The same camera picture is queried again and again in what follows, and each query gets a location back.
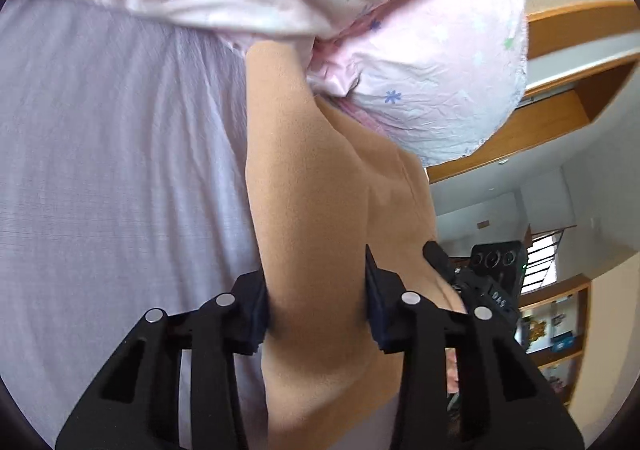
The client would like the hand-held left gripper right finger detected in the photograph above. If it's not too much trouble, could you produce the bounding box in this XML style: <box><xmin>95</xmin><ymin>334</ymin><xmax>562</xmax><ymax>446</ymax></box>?
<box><xmin>364</xmin><ymin>244</ymin><xmax>586</xmax><ymax>450</ymax></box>

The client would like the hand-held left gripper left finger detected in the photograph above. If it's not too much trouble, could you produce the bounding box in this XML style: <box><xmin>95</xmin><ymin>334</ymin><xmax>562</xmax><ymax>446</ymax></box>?
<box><xmin>55</xmin><ymin>270</ymin><xmax>271</xmax><ymax>450</ymax></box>

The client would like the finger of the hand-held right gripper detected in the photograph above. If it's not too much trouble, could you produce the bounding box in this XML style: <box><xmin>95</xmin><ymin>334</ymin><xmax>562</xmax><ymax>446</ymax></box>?
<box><xmin>422</xmin><ymin>241</ymin><xmax>460</xmax><ymax>282</ymax></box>

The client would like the tan fleece garment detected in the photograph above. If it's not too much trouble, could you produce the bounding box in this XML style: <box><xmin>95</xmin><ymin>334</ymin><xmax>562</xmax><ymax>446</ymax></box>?
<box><xmin>244</xmin><ymin>39</ymin><xmax>469</xmax><ymax>450</ymax></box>

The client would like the stair railing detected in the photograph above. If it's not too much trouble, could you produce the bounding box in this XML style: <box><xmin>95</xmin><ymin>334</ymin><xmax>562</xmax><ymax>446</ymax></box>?
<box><xmin>521</xmin><ymin>224</ymin><xmax>579</xmax><ymax>297</ymax></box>

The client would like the wooden bookshelf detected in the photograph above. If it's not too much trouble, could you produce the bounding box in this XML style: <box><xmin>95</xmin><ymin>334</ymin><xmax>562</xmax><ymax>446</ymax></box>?
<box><xmin>516</xmin><ymin>274</ymin><xmax>594</xmax><ymax>407</ymax></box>

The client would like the pink floral quilt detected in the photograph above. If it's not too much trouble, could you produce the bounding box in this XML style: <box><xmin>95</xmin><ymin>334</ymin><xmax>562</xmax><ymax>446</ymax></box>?
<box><xmin>10</xmin><ymin>0</ymin><xmax>530</xmax><ymax>169</ymax></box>

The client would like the lavender bed sheet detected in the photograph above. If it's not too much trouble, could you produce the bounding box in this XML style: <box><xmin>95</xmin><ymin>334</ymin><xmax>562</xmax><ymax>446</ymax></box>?
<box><xmin>0</xmin><ymin>0</ymin><xmax>401</xmax><ymax>450</ymax></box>

